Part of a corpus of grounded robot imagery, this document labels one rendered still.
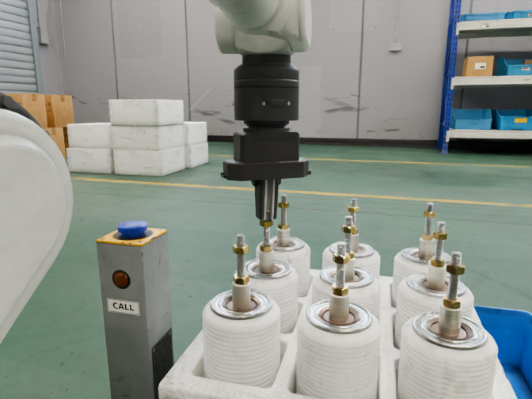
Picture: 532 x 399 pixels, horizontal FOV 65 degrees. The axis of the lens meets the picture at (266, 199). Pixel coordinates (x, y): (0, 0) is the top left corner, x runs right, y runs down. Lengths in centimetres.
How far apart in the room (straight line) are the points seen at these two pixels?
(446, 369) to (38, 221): 39
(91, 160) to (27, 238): 314
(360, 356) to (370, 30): 529
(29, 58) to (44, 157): 675
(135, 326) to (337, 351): 29
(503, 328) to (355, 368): 49
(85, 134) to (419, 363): 316
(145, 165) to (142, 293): 258
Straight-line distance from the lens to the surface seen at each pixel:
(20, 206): 27
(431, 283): 61
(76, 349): 99
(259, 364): 52
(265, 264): 61
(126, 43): 682
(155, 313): 62
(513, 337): 94
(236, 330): 49
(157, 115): 305
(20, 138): 28
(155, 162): 310
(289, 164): 57
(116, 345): 65
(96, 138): 338
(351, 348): 47
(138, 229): 59
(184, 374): 54
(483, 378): 50
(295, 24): 50
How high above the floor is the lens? 49
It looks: 13 degrees down
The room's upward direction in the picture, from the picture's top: straight up
